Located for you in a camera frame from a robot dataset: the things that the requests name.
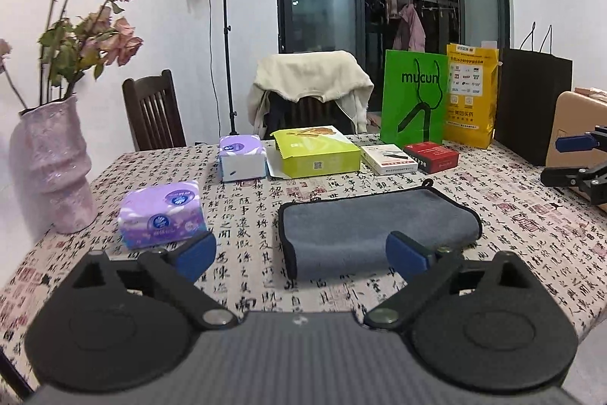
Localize purple white tissue box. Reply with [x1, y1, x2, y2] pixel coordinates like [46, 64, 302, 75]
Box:
[217, 134, 267, 183]

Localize green paper bag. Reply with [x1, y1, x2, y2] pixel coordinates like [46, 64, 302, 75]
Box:
[379, 49, 450, 146]

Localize pink ceramic vase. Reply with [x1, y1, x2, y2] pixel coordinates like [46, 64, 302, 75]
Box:
[9, 94, 99, 235]

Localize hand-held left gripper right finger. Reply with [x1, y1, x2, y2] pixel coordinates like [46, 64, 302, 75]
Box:
[363, 232, 534, 331]

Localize black paper bag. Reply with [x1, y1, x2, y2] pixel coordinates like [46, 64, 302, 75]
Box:
[493, 22, 574, 167]

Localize dark chair under jacket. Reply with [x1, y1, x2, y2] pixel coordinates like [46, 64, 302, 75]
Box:
[266, 93, 355, 136]

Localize yellow printed bag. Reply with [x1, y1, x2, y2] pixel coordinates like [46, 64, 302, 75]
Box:
[443, 43, 502, 150]

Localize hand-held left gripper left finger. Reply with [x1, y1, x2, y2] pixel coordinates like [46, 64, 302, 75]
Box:
[71, 232, 240, 331]

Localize pink hanging garment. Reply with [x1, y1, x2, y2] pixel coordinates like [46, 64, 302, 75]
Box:
[392, 3, 426, 53]

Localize dark wooden chair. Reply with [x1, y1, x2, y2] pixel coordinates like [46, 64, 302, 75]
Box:
[122, 69, 187, 152]

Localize cream jacket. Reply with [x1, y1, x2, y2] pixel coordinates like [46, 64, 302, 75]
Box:
[247, 50, 375, 135]

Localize grey towel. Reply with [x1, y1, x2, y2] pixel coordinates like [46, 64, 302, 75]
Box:
[277, 180, 483, 281]

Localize white small box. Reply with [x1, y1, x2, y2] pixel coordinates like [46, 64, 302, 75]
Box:
[360, 143, 419, 176]

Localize brown cardboard box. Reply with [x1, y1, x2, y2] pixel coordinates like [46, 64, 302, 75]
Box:
[545, 90, 607, 216]

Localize dried pink roses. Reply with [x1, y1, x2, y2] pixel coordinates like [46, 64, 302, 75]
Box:
[0, 0, 151, 108]

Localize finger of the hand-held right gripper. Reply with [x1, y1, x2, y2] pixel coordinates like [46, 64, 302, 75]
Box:
[556, 131, 607, 153]
[541, 162, 607, 198]

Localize purple tissue pack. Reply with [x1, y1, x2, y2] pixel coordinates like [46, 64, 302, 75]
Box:
[118, 180, 208, 250]

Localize red small box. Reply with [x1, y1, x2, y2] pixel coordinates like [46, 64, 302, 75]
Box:
[403, 141, 460, 173]

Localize green cardboard box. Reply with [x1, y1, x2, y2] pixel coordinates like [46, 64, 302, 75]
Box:
[267, 125, 362, 180]

